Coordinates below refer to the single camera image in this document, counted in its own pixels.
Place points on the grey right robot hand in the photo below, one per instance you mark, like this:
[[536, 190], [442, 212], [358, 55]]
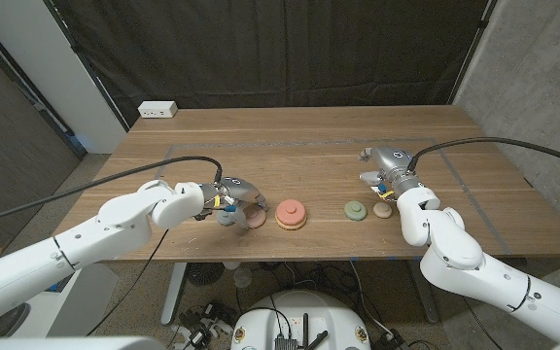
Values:
[[392, 159]]

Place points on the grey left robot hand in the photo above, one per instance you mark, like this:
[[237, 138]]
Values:
[[238, 188]]

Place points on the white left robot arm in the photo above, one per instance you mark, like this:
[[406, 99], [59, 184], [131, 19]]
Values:
[[90, 233]]

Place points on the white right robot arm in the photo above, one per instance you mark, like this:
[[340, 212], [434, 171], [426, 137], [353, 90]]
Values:
[[465, 272]]

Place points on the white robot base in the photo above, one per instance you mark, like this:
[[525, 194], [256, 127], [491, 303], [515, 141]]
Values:
[[304, 306]]

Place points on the grey tape outline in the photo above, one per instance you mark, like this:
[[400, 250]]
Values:
[[285, 143]]

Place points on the clear plastic cup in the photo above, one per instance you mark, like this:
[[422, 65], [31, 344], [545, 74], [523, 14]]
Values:
[[243, 277]]

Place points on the black floor fan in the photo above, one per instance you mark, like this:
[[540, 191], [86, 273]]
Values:
[[205, 273]]

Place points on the white power strip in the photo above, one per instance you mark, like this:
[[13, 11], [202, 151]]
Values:
[[157, 109]]

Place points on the white table leg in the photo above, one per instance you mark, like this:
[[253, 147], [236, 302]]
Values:
[[173, 291]]

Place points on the grey table leg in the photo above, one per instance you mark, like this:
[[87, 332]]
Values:
[[423, 291]]

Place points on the black backdrop curtain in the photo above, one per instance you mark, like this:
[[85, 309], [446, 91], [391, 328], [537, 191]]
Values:
[[285, 48]]

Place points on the black power adapter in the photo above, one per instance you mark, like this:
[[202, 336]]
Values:
[[197, 338]]

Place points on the black floor power strip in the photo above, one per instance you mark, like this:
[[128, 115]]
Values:
[[392, 340]]

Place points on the black blue foot pedal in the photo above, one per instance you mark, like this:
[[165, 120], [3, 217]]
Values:
[[61, 286]]

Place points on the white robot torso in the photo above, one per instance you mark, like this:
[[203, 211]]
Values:
[[66, 344]]

